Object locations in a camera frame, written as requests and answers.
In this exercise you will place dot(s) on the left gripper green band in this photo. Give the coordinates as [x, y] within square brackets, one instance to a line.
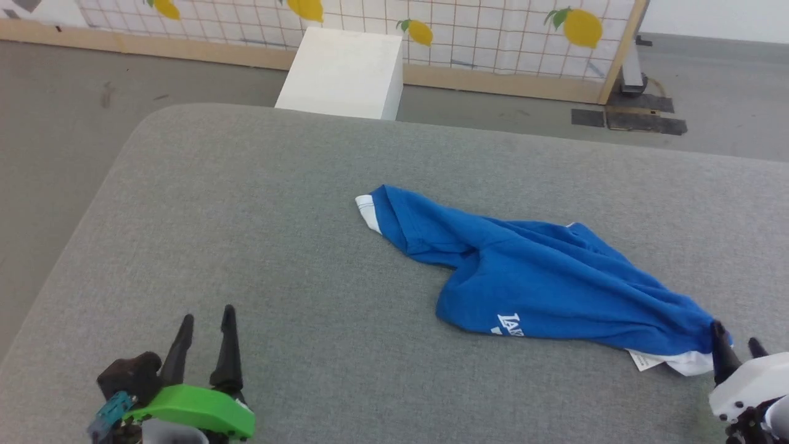
[197, 410]

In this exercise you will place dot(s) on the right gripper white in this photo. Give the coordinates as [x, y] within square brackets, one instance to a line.
[755, 385]

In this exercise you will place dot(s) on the blue garment with white trim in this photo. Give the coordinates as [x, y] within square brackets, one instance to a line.
[555, 283]

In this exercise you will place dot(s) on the large black floor mat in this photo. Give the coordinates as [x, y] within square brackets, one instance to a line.
[647, 122]

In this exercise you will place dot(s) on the small black floor mat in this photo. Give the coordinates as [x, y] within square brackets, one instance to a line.
[587, 118]

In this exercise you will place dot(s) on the grey metal panel stand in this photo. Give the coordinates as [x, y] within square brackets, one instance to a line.
[633, 68]

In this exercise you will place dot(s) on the white box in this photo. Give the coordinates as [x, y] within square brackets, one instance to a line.
[342, 74]

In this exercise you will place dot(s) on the lemon print partition panel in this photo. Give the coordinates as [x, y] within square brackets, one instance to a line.
[493, 37]

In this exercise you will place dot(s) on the dark left wrist camera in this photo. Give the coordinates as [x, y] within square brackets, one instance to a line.
[130, 373]

